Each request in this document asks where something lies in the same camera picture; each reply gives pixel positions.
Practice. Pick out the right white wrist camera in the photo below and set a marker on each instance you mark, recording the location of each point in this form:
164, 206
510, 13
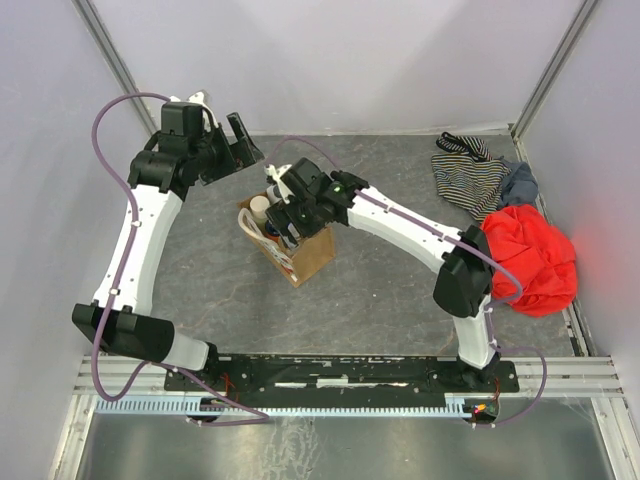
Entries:
275, 176

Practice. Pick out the blue cable duct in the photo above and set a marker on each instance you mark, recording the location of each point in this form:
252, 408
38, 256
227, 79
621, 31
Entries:
192, 405

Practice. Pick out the canvas tote bag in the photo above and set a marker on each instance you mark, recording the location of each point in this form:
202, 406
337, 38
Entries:
297, 265

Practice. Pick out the cream cap bottle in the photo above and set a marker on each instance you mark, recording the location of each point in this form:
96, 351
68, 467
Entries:
258, 206

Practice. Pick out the dark blue small bottle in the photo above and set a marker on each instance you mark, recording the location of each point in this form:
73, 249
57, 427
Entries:
270, 231

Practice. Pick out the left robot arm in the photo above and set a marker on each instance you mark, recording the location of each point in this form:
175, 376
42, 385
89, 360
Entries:
118, 319

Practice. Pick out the red cloth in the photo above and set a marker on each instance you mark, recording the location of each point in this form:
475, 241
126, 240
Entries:
537, 254

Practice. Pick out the blue-grey cloth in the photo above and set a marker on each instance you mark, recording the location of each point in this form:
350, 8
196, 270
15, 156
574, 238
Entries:
519, 186

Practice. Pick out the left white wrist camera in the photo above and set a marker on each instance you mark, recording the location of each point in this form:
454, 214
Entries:
201, 98

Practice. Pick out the striped shirt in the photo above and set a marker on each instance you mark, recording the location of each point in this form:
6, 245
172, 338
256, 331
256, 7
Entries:
468, 184

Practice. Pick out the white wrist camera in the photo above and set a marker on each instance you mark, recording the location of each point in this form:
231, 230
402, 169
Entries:
275, 176
201, 98

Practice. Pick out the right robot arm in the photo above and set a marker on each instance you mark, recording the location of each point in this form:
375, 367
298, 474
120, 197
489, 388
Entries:
459, 258

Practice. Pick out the striped dark garment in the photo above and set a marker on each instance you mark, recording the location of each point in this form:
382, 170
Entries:
471, 146

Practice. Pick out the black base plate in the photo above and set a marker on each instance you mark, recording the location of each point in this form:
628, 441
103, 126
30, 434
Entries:
256, 380

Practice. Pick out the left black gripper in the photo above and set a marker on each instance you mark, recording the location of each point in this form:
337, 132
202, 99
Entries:
232, 157

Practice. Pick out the aluminium frame rail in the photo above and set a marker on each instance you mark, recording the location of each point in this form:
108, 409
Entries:
589, 377

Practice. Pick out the white bottle black cap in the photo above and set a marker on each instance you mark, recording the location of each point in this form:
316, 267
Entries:
273, 194

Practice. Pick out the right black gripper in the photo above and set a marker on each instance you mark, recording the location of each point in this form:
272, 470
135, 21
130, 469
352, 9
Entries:
288, 226

